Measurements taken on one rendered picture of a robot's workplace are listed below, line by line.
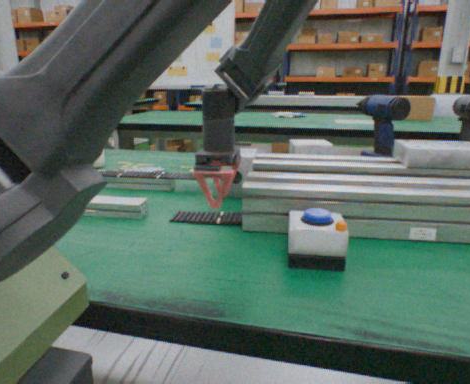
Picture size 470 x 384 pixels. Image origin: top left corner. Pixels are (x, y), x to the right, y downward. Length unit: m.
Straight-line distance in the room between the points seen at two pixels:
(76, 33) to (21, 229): 0.11
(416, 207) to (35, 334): 0.55
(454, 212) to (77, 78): 0.59
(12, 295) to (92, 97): 0.25
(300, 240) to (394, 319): 0.15
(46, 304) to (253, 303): 0.23
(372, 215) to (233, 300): 0.29
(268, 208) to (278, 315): 0.24
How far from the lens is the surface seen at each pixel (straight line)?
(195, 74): 3.66
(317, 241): 0.52
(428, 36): 10.53
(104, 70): 0.21
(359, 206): 0.63
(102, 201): 0.75
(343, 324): 0.44
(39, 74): 0.23
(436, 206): 0.67
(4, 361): 0.39
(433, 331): 0.47
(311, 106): 3.95
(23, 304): 0.41
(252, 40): 0.54
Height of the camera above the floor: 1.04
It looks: 17 degrees down
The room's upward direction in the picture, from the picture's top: straight up
